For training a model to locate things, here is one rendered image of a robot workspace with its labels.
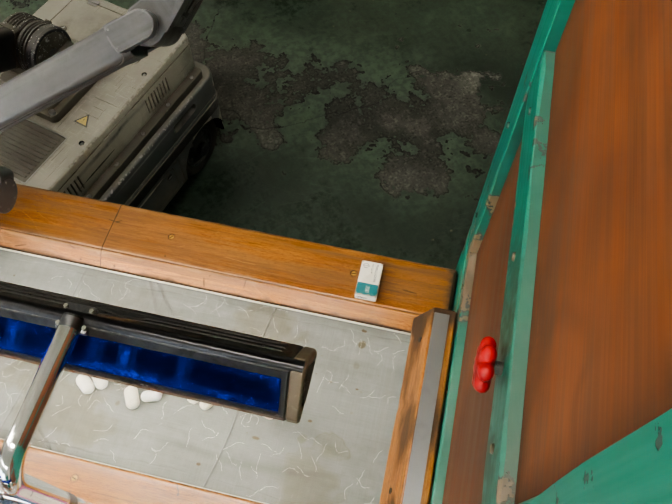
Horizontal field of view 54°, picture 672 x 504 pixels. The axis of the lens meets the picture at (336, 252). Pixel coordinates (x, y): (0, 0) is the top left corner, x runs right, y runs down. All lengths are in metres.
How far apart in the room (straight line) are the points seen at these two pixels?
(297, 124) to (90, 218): 1.17
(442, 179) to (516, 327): 1.64
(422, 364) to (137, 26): 0.60
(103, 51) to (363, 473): 0.70
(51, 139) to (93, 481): 0.95
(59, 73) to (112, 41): 0.11
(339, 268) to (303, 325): 0.11
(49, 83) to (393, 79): 1.53
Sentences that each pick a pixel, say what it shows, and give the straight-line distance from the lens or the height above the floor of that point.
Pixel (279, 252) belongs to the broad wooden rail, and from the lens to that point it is 1.09.
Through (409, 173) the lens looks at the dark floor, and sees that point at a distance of 2.13.
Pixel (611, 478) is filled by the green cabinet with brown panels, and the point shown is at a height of 1.48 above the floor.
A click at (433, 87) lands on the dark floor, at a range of 2.37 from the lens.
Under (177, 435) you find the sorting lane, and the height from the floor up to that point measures 0.74.
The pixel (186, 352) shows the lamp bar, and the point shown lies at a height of 1.10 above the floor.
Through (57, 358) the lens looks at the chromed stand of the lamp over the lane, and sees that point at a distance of 0.69.
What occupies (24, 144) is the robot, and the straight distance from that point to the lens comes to 1.75.
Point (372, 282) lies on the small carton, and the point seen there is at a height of 0.79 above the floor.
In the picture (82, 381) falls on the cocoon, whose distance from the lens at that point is 1.08.
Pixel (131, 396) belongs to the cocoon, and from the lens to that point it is 1.04.
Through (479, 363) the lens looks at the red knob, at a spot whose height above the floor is 1.25.
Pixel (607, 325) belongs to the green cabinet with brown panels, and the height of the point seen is 1.43.
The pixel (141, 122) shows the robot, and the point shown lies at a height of 0.38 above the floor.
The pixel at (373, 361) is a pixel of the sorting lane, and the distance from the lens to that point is 1.04.
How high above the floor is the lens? 1.72
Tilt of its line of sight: 61 degrees down
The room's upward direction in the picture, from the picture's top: straight up
